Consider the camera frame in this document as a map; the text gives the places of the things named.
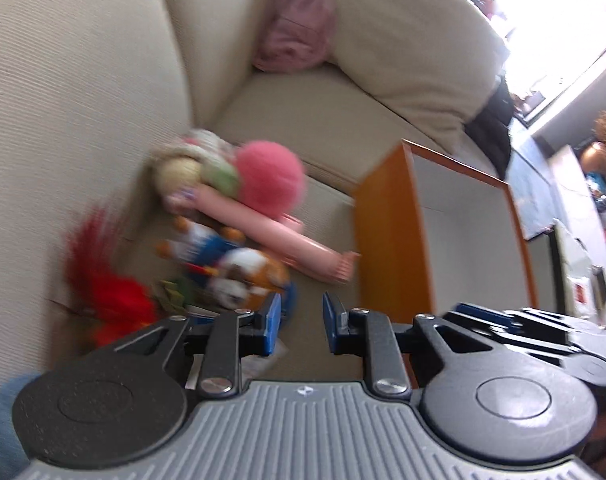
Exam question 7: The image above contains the orange storage box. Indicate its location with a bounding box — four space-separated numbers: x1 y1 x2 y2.
352 140 540 378

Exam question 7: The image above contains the pink crumpled cloth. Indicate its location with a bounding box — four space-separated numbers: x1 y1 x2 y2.
252 0 337 73

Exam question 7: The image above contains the white panel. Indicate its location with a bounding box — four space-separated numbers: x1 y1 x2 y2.
547 144 606 322

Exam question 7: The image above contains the red feathery toy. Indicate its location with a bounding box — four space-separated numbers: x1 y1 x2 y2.
64 204 160 350

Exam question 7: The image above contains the blue printed board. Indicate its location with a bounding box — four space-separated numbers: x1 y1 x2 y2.
507 135 560 242

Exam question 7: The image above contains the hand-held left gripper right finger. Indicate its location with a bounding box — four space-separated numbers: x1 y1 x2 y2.
322 291 488 395

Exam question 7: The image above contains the orange and white dog plush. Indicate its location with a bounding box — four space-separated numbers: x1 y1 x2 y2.
205 246 292 312

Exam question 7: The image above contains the black garment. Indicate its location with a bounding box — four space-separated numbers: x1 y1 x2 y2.
464 76 514 182

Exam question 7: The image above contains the beige fabric sofa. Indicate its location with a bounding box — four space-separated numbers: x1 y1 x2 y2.
0 0 514 378

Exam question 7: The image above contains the white duck plush blue outfit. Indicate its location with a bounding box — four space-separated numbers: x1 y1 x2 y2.
155 215 245 282

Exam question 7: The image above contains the long pink plush toy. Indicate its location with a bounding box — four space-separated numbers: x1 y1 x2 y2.
193 185 362 287

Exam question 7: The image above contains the copper vase with dried flowers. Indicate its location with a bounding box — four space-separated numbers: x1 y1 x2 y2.
578 110 606 175

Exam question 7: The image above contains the pink fuzzy ball plush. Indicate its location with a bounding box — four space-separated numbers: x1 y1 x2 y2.
205 141 307 212

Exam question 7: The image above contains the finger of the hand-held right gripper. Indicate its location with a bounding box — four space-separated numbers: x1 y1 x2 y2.
503 308 606 347
442 302 574 357

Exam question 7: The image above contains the beige sofa cushion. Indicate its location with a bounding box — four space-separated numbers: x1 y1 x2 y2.
325 0 510 157

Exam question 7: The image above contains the blue denim clothing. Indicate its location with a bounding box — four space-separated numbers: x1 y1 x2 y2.
0 372 40 480

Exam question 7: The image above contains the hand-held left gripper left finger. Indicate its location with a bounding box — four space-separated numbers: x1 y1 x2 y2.
114 292 284 395

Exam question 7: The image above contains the cream-headed doll with floral hat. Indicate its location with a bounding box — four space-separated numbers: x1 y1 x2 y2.
150 129 241 212

